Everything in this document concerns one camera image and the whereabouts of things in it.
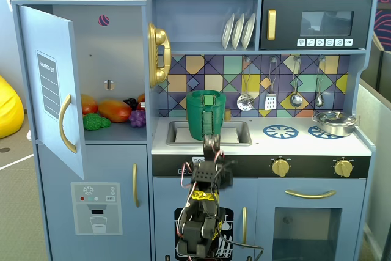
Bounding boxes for grey desk divider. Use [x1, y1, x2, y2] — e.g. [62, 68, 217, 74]
[357, 77, 391, 261]

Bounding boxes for blue cabinet door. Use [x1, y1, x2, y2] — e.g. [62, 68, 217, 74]
[18, 4, 85, 181]

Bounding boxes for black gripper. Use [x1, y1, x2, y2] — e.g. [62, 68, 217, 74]
[191, 134, 235, 190]

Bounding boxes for orange red toy mango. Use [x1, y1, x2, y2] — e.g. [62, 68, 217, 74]
[97, 98, 133, 123]

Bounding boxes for blue oven door with window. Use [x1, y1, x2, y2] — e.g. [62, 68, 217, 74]
[257, 178, 367, 261]

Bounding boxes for gold oven door handle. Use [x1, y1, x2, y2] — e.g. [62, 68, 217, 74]
[284, 189, 337, 199]

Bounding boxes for yellow bean bag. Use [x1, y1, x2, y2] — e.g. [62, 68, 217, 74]
[0, 75, 24, 139]

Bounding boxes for gold microwave handle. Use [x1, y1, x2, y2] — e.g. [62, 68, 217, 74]
[267, 9, 277, 41]

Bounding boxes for gold toy telephone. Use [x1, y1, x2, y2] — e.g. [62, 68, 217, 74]
[148, 22, 172, 89]

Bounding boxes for steel small spoon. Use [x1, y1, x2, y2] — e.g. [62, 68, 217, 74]
[315, 55, 326, 108]

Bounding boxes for steel slotted spatula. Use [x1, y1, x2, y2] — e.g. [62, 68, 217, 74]
[264, 56, 278, 111]

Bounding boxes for gold stove knob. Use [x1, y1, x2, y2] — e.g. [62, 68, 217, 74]
[271, 157, 290, 178]
[334, 157, 355, 178]

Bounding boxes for steel toy pot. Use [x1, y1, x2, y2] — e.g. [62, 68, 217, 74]
[312, 114, 361, 138]

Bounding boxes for steel ladle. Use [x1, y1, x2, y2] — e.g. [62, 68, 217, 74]
[289, 56, 304, 108]

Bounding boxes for blue toy kitchen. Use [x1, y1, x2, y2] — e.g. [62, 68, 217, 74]
[10, 0, 379, 261]

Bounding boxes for red white servo wire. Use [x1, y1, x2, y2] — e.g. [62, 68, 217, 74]
[179, 166, 199, 193]

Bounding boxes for green plastic container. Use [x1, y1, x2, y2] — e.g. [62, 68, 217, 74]
[186, 98, 227, 141]

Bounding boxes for black microwave door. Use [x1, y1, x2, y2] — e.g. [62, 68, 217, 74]
[259, 0, 373, 51]

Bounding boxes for black cable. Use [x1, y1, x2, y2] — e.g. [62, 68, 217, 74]
[219, 233, 264, 261]

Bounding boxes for gold dishwasher door handle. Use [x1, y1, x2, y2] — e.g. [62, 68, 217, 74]
[241, 207, 247, 249]

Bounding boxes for blue door with dispenser print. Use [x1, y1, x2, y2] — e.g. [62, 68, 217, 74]
[37, 144, 151, 261]

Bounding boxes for yellow black tape wrap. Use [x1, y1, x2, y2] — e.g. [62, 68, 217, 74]
[189, 190, 219, 202]

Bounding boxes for green toy vegetable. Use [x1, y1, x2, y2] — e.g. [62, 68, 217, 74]
[82, 112, 112, 131]

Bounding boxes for grey toy sink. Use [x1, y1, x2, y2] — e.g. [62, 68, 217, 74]
[166, 120, 254, 147]

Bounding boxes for gold curved fridge door handle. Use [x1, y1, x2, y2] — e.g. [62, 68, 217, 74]
[59, 94, 78, 154]

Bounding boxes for red orange toy peach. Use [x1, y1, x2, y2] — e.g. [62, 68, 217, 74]
[81, 94, 99, 115]

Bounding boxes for purple toy grapes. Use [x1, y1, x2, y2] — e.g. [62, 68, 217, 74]
[128, 109, 147, 127]

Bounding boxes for gold slim straight door handle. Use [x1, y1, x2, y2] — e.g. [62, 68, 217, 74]
[131, 163, 141, 208]

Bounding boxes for blue door with dishwasher print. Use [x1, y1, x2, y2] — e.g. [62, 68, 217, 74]
[152, 177, 259, 261]

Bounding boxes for steel pot lid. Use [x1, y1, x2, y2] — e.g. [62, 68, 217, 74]
[316, 110, 357, 125]

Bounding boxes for white toy plate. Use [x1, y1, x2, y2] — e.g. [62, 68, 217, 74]
[221, 13, 236, 50]
[241, 13, 256, 50]
[231, 13, 246, 50]

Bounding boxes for steel skimmer spoon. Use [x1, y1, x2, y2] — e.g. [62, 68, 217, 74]
[236, 56, 255, 111]

